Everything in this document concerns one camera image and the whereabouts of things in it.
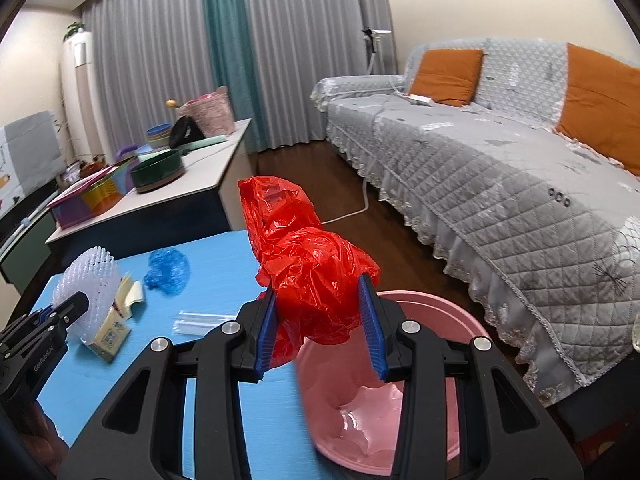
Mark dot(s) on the white air conditioner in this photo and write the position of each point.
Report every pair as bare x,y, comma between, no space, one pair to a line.
81,99

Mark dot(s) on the black hat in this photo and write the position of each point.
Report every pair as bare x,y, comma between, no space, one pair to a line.
185,131

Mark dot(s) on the grey quilted sofa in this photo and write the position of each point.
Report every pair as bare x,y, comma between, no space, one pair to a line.
541,225

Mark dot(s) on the orange cushion right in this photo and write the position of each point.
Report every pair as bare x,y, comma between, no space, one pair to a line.
601,106

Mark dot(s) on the stacked coloured bowls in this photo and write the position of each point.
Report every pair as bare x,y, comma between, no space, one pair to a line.
158,136

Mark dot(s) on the white charger on sofa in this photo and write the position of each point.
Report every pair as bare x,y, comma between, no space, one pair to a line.
415,99

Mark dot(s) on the pink plastic basin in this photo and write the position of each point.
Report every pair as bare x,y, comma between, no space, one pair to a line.
353,417

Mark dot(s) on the cream paper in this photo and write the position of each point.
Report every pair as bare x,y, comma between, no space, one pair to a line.
129,293

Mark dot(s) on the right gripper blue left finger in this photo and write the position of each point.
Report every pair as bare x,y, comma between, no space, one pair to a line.
266,333

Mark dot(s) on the clear plastic wrapper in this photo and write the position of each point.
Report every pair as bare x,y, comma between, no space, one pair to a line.
198,324

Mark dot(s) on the small tissue pack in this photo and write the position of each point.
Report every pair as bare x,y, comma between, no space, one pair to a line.
110,336

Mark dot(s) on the blue plastic bag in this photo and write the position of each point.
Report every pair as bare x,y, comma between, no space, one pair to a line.
169,271

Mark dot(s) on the white coffee table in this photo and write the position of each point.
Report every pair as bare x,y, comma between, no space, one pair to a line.
203,202

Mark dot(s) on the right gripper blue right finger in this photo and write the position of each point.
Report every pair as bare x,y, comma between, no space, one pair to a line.
373,324

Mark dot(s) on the pink woven basket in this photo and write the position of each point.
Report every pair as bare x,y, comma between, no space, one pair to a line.
212,112

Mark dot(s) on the covered television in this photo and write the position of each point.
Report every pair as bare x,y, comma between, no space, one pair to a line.
30,157

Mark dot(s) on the orange cushion near lamp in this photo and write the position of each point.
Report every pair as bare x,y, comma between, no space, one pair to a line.
448,76

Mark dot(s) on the red plastic bag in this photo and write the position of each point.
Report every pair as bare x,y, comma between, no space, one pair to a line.
313,272

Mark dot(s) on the colourful storage box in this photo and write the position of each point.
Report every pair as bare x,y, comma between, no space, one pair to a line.
93,195

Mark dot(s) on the teal curtain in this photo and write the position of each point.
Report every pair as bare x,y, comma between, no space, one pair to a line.
231,56

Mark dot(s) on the grey curtain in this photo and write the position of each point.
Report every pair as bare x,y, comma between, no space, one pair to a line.
150,51

